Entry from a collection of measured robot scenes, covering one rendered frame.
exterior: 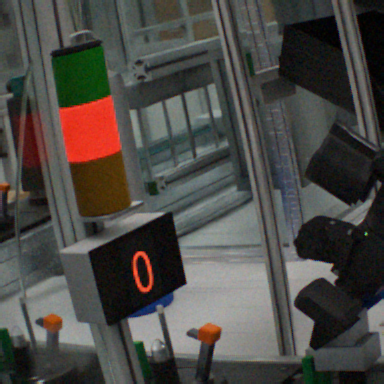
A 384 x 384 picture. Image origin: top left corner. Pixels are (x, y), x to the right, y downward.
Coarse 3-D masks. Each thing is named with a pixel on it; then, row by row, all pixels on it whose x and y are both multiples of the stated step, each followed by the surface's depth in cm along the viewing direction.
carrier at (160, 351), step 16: (160, 320) 137; (144, 352) 135; (160, 352) 130; (144, 368) 135; (160, 368) 130; (176, 368) 132; (192, 368) 137; (224, 368) 140; (240, 368) 139; (256, 368) 137; (272, 368) 136; (288, 368) 135
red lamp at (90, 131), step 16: (64, 112) 100; (80, 112) 100; (96, 112) 100; (112, 112) 101; (64, 128) 101; (80, 128) 100; (96, 128) 100; (112, 128) 101; (80, 144) 100; (96, 144) 100; (112, 144) 101; (80, 160) 101
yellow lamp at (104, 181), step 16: (96, 160) 101; (112, 160) 101; (80, 176) 101; (96, 176) 101; (112, 176) 101; (80, 192) 102; (96, 192) 101; (112, 192) 101; (128, 192) 103; (80, 208) 103; (96, 208) 101; (112, 208) 102
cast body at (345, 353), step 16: (368, 320) 116; (352, 336) 113; (368, 336) 115; (320, 352) 116; (336, 352) 115; (352, 352) 113; (368, 352) 114; (320, 368) 116; (336, 368) 115; (352, 368) 114
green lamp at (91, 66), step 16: (96, 48) 100; (64, 64) 99; (80, 64) 99; (96, 64) 100; (64, 80) 99; (80, 80) 99; (96, 80) 100; (64, 96) 100; (80, 96) 99; (96, 96) 100
